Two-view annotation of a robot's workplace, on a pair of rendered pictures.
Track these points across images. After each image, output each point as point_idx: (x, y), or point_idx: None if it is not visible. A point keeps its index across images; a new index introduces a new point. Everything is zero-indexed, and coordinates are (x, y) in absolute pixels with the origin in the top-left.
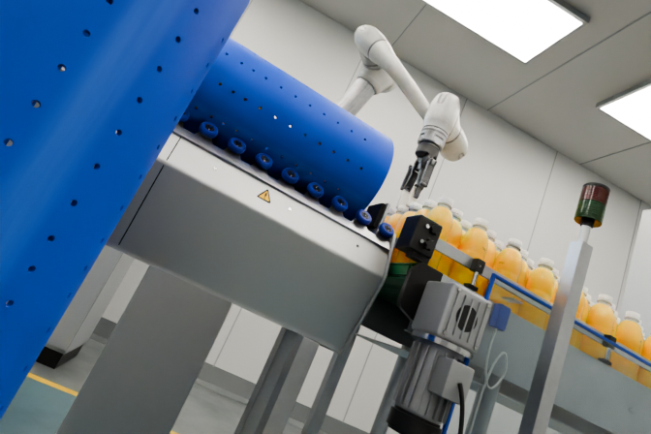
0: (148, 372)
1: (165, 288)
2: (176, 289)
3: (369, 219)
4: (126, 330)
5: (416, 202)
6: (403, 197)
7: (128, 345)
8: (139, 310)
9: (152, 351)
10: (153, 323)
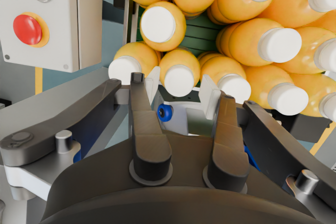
0: (121, 109)
1: (104, 140)
2: (104, 136)
3: (244, 148)
4: (114, 130)
5: (242, 103)
6: (153, 92)
7: (116, 124)
8: (110, 136)
9: (118, 115)
10: (112, 126)
